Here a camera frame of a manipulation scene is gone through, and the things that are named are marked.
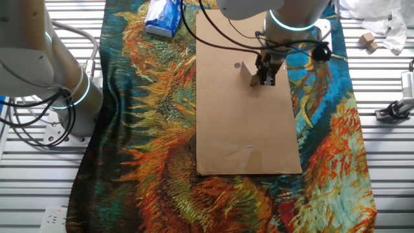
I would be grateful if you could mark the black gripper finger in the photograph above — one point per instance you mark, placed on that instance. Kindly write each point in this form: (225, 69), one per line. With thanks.
(263, 77)
(271, 77)

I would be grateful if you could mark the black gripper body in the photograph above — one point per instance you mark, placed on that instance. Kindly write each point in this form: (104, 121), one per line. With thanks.
(270, 61)

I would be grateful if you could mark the wooden cube block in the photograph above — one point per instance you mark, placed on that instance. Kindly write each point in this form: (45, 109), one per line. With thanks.
(249, 76)

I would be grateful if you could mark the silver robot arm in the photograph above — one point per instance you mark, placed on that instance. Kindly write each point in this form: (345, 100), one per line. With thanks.
(29, 64)

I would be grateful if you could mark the small wooden block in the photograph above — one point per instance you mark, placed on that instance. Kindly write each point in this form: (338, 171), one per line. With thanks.
(367, 39)

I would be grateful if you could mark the tiny wooden block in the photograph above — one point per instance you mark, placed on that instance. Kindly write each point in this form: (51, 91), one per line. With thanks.
(373, 48)

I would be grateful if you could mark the brown cardboard sheet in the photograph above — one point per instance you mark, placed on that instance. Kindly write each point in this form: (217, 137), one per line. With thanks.
(239, 129)

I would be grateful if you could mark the blue tissue pack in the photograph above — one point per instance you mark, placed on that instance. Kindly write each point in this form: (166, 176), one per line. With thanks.
(163, 19)

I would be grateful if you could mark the crumpled white plastic sheet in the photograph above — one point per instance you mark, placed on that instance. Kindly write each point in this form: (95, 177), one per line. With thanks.
(394, 32)

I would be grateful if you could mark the sunflower painting print cloth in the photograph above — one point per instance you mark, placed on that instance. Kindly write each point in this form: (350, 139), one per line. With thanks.
(145, 129)

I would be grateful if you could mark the white power strip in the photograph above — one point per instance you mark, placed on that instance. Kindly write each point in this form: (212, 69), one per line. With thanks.
(53, 221)

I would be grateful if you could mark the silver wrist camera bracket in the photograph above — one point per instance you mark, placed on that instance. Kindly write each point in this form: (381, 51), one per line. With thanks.
(324, 30)

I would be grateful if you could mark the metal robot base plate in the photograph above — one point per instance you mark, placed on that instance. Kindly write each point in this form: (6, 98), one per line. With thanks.
(53, 132)

